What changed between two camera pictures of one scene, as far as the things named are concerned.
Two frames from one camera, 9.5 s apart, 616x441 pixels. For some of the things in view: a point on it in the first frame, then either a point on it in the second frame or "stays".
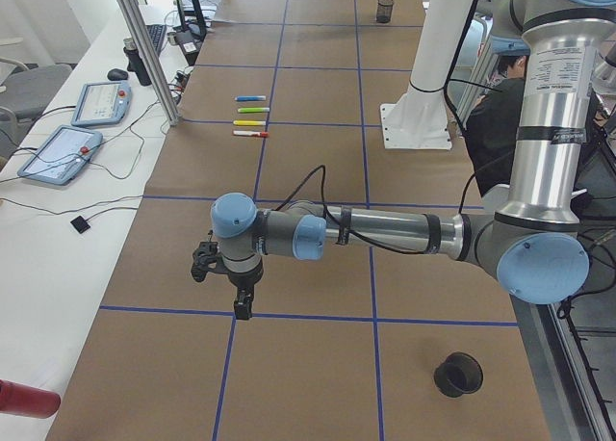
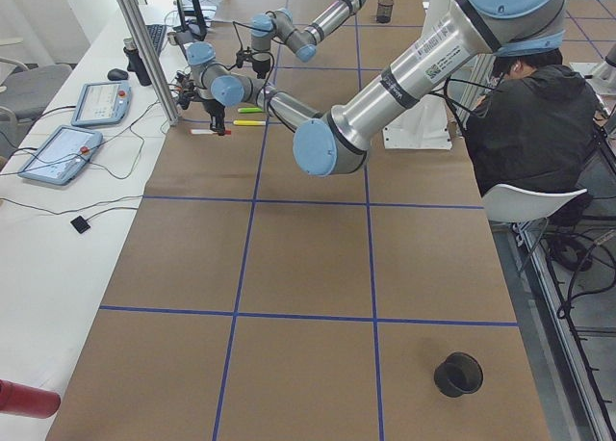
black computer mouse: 116,74 stays
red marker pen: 263,134 → 207,132
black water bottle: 135,63 stays
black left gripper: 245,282 → 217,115
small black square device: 80,223 stays
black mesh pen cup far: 384,9 stays
